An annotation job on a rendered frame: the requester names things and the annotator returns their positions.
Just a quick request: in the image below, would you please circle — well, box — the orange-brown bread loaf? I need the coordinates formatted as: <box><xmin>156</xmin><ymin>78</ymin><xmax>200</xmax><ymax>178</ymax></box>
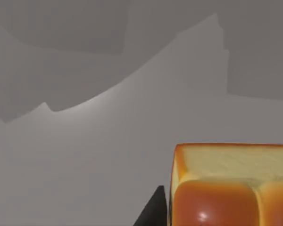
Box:
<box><xmin>169</xmin><ymin>143</ymin><xmax>283</xmax><ymax>226</ymax></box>

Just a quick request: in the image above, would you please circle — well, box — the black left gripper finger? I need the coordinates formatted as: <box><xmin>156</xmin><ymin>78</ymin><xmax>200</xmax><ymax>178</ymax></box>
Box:
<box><xmin>133</xmin><ymin>185</ymin><xmax>168</xmax><ymax>226</ymax></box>

